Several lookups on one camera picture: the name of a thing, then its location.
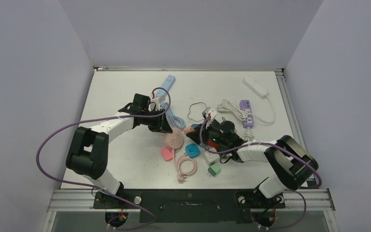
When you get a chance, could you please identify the red pink plug adapter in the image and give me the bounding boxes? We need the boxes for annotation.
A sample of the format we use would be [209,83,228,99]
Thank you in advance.
[207,139,219,151]

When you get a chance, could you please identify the white wall adapter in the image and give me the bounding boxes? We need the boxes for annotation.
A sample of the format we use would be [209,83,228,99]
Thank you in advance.
[203,147,220,166]

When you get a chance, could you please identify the pink cable coil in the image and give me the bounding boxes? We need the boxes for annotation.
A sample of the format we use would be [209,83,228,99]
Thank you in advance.
[172,148,198,184]

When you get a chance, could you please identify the purple USB power strip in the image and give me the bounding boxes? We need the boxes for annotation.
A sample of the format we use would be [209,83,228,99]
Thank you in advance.
[239,100,254,129]

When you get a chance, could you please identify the light green charger plug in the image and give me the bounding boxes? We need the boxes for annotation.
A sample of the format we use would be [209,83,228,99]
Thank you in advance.
[207,163,221,177]

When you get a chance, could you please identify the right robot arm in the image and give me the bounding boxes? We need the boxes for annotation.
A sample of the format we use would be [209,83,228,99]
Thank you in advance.
[185,120,319,207]

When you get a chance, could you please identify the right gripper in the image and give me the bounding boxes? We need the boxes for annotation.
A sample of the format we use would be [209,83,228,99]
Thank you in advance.
[188,118,229,147]

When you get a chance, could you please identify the aluminium table frame rail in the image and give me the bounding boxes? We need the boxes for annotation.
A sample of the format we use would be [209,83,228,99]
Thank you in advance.
[275,69,335,211]

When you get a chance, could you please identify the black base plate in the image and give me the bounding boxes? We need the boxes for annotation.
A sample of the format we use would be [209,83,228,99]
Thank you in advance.
[93,189,285,223]

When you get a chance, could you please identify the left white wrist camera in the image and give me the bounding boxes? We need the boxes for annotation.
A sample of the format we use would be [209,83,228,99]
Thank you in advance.
[149,93,165,111]

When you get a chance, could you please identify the thin black cable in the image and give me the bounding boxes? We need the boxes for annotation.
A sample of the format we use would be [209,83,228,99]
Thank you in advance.
[187,102,209,122]

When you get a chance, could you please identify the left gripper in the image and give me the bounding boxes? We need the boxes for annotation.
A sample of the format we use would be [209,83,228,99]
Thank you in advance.
[141,108,171,133]

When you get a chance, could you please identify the light blue power strip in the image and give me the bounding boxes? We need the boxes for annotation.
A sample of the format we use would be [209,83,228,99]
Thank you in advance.
[156,75,176,97]

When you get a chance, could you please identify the light blue coiled cord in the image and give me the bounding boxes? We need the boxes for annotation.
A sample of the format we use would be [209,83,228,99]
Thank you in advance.
[163,102,187,131]

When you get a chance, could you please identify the white power strip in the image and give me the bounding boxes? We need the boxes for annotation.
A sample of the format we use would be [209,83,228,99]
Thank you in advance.
[242,78,269,99]

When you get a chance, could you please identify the blue adapter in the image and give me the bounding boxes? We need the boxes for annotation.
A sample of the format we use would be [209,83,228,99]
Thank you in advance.
[185,143,201,159]

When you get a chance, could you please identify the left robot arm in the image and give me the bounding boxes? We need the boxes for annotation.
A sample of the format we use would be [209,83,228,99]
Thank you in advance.
[66,93,173,208]

